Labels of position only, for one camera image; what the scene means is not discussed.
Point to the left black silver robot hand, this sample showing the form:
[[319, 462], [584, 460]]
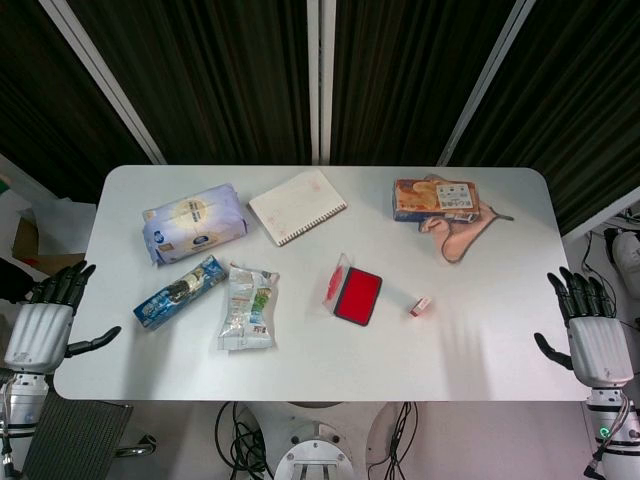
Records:
[[40, 335]]

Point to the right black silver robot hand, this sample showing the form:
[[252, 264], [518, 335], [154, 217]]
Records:
[[600, 350]]

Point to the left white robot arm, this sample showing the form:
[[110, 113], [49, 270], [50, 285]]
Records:
[[22, 405]]

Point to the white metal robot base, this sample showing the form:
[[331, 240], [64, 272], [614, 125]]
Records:
[[310, 450]]

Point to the brown cardboard piece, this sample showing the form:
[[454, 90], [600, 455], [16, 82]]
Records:
[[35, 245]]

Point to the black perforated panel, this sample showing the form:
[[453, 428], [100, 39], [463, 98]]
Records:
[[70, 440]]

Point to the blue cookie package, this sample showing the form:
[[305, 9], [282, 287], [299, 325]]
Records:
[[175, 295]]

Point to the pink fuzzy cloth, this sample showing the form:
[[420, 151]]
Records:
[[460, 242]]

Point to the purple tissue pack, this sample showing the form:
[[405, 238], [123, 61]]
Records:
[[192, 222]]

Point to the clear crinkled snack bag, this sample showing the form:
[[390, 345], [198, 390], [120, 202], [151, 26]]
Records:
[[247, 310]]

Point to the orange blue biscuit box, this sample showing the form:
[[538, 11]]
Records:
[[430, 200]]

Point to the black pleated curtain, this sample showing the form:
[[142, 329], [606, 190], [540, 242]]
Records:
[[40, 100], [210, 75], [410, 75], [575, 100]]

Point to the red ink pad case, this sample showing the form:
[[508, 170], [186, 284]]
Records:
[[357, 297]]

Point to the white spiral notebook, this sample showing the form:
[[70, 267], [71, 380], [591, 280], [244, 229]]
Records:
[[297, 207]]

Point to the white frame post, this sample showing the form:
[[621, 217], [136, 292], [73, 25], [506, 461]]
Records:
[[105, 80], [320, 75], [482, 85], [605, 212]]

